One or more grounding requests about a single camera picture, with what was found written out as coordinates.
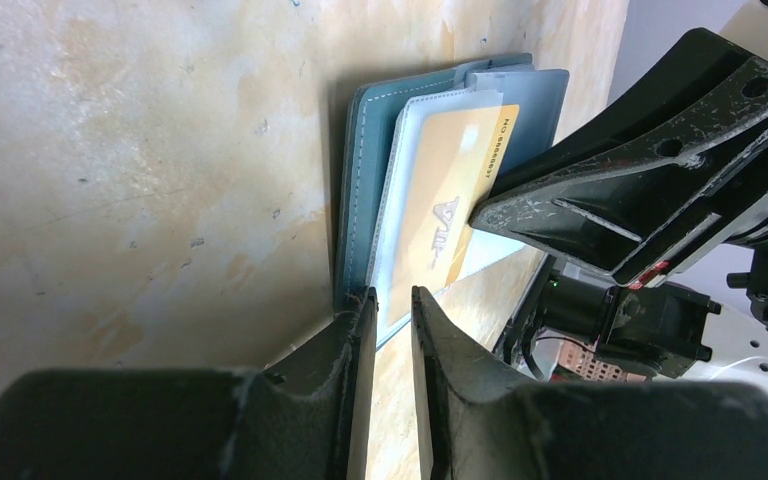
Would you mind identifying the orange gold VIP card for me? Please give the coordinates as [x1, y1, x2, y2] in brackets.
[386, 104, 520, 327]

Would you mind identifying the blue leather card holder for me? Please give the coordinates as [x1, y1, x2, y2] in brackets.
[333, 53, 569, 310]

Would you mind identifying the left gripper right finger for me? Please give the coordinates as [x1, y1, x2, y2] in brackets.
[411, 287, 768, 479]

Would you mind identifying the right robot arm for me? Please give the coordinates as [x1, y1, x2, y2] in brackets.
[470, 28, 768, 379]

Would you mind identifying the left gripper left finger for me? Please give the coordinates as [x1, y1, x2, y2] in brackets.
[0, 289, 378, 479]

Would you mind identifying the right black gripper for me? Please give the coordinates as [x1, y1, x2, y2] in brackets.
[470, 28, 768, 287]

